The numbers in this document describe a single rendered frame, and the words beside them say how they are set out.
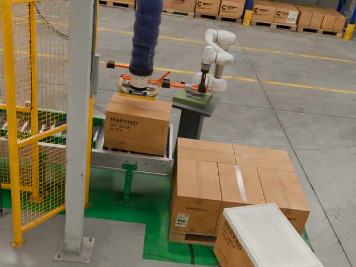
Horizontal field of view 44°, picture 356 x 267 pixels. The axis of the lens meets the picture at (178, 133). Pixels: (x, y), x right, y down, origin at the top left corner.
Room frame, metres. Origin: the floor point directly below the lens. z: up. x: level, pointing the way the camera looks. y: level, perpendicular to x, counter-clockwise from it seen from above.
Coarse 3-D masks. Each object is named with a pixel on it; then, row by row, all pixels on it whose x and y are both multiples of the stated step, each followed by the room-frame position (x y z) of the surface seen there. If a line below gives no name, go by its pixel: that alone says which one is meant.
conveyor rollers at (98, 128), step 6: (6, 114) 3.91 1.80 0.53; (6, 120) 3.76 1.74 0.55; (18, 120) 3.80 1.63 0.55; (48, 120) 3.91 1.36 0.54; (54, 120) 3.92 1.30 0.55; (6, 126) 3.67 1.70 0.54; (18, 126) 3.73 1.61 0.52; (24, 126) 3.71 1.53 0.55; (42, 126) 3.76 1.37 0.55; (54, 126) 3.81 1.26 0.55; (96, 126) 3.96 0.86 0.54; (60, 132) 3.71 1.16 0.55; (96, 132) 3.82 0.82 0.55; (96, 138) 3.72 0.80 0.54; (102, 138) 3.73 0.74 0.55; (102, 144) 3.62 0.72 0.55; (120, 150) 3.56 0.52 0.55
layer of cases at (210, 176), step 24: (192, 144) 3.92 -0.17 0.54; (216, 144) 4.00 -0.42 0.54; (192, 168) 3.47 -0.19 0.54; (216, 168) 3.54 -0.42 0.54; (240, 168) 3.61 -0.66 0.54; (264, 168) 3.68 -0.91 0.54; (288, 168) 3.76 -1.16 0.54; (192, 192) 3.10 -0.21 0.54; (216, 192) 3.16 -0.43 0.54; (240, 192) 3.22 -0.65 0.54; (264, 192) 3.28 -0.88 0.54; (288, 192) 3.34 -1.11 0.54; (192, 216) 3.03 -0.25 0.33; (216, 216) 3.05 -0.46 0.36; (288, 216) 3.10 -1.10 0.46
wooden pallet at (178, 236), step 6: (174, 234) 3.02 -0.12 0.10; (180, 234) 3.02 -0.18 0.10; (186, 234) 3.13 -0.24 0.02; (198, 234) 3.04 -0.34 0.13; (204, 234) 3.04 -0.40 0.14; (210, 234) 3.05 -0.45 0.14; (168, 240) 3.03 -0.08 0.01; (174, 240) 3.02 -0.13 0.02; (180, 240) 3.03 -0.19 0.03; (186, 240) 3.05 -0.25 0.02; (192, 240) 3.06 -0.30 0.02; (198, 240) 3.08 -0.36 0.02; (204, 240) 3.09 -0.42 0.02; (210, 240) 3.10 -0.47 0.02
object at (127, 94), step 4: (120, 92) 3.66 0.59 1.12; (128, 92) 3.68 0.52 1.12; (132, 92) 3.70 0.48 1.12; (144, 92) 3.69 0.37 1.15; (128, 96) 3.63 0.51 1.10; (132, 96) 3.64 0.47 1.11; (136, 96) 3.64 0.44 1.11; (140, 96) 3.65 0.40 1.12; (144, 96) 3.66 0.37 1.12; (148, 96) 3.67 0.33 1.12; (152, 96) 3.69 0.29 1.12; (152, 100) 3.66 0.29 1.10
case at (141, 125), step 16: (112, 96) 3.89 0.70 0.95; (112, 112) 3.58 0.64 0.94; (128, 112) 3.62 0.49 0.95; (144, 112) 3.67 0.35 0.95; (160, 112) 3.72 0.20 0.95; (112, 128) 3.58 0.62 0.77; (128, 128) 3.58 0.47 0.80; (144, 128) 3.59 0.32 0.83; (160, 128) 3.59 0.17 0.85; (112, 144) 3.58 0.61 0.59; (128, 144) 3.58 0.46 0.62; (144, 144) 3.59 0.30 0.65; (160, 144) 3.59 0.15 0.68
